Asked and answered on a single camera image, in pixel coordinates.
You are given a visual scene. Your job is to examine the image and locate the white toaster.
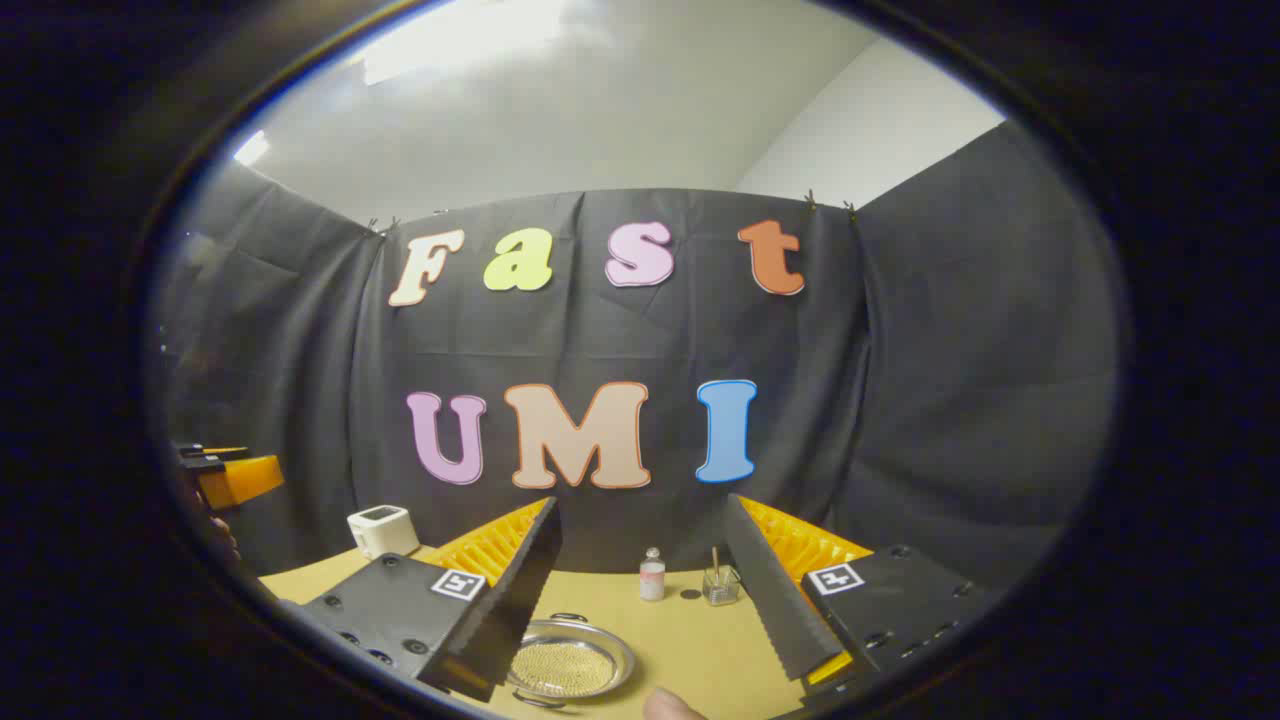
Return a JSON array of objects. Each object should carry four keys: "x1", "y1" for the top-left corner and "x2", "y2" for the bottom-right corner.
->
[{"x1": 347, "y1": 505, "x2": 421, "y2": 561}]

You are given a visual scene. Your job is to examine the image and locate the heap of yellow beans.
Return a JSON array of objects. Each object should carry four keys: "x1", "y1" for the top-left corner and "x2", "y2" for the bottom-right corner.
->
[{"x1": 515, "y1": 640, "x2": 621, "y2": 698}]

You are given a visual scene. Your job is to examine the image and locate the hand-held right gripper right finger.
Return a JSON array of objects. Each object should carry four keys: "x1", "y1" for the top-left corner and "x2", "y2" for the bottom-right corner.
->
[{"x1": 722, "y1": 493, "x2": 991, "y2": 701}]

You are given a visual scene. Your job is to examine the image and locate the stainless steel pot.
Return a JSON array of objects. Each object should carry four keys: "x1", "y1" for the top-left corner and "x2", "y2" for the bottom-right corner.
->
[{"x1": 505, "y1": 612, "x2": 638, "y2": 709}]

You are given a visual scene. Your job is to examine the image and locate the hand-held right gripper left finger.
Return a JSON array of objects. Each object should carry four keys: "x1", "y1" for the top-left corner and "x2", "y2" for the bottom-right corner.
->
[{"x1": 300, "y1": 495, "x2": 563, "y2": 703}]

